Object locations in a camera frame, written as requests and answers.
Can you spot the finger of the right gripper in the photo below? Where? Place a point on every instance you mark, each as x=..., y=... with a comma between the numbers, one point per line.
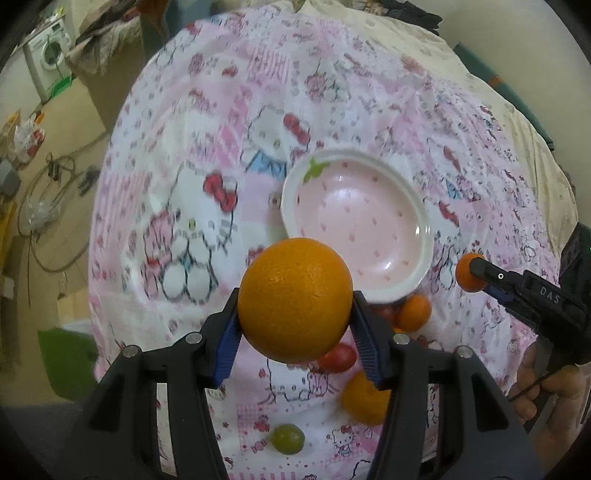
x=504, y=286

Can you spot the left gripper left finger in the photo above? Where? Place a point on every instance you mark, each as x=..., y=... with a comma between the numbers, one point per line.
x=115, y=436

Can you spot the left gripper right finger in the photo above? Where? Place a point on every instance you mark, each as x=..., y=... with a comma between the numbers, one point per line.
x=447, y=418

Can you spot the small orange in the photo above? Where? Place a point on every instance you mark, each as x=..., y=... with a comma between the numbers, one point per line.
x=414, y=313
x=465, y=279

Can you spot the medium orange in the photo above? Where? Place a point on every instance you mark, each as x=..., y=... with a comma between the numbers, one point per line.
x=363, y=402

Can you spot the red cherry tomato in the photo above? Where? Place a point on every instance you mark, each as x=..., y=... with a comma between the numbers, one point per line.
x=340, y=359

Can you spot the large orange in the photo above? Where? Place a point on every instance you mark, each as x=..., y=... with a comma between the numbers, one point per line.
x=294, y=300

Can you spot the pink white bowl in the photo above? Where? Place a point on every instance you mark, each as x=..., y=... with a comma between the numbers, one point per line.
x=367, y=212

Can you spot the green grape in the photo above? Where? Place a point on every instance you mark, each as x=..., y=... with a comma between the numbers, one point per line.
x=288, y=439

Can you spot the pink cartoon bedsheet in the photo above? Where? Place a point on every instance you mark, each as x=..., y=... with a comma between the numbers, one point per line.
x=190, y=189

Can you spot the white washing machine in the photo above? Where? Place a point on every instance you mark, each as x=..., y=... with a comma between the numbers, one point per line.
x=45, y=50

